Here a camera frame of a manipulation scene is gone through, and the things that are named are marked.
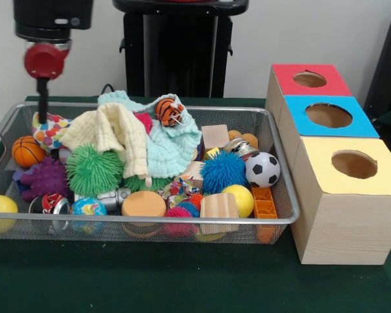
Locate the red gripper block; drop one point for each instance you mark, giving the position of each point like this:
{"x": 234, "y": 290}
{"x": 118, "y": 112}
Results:
{"x": 44, "y": 62}

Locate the colourful polka dot cloth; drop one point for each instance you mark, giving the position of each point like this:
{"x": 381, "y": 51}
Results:
{"x": 50, "y": 133}

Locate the cream waffle cloth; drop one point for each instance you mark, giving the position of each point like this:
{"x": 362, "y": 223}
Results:
{"x": 117, "y": 130}

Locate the mint green waffle cloth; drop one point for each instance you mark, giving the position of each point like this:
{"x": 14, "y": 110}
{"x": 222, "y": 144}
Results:
{"x": 169, "y": 153}

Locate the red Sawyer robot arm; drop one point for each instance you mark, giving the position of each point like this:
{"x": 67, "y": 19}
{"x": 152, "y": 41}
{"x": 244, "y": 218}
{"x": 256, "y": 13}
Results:
{"x": 52, "y": 16}

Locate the shallow clear mesh bin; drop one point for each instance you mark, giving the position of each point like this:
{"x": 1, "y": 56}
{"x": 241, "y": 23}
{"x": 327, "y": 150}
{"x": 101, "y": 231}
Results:
{"x": 101, "y": 233}

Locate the purple spiky toy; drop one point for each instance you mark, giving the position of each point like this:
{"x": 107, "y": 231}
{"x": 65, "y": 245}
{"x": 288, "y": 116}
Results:
{"x": 42, "y": 179}

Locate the yellow smiley ball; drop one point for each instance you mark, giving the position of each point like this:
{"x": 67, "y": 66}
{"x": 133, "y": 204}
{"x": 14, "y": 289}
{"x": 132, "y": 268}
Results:
{"x": 0, "y": 205}

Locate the blue globe ball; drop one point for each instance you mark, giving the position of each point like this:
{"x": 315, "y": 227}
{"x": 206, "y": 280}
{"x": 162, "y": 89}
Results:
{"x": 88, "y": 207}

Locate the plain wooden cube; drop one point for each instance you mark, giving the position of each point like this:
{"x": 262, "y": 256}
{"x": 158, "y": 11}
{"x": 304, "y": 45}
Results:
{"x": 194, "y": 169}

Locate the large blue spiky ball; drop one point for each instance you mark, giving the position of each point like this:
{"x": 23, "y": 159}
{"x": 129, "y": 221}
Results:
{"x": 221, "y": 171}

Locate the yellow tennis ball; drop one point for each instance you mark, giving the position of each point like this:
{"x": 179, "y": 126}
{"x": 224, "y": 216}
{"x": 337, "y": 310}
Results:
{"x": 241, "y": 200}

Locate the small soccer ball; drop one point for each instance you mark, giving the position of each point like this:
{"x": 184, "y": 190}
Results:
{"x": 262, "y": 169}

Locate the black chair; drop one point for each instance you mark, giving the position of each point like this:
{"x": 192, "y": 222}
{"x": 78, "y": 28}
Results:
{"x": 387, "y": 65}

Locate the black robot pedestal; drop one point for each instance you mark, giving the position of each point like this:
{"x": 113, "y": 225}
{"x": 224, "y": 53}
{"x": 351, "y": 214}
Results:
{"x": 169, "y": 58}

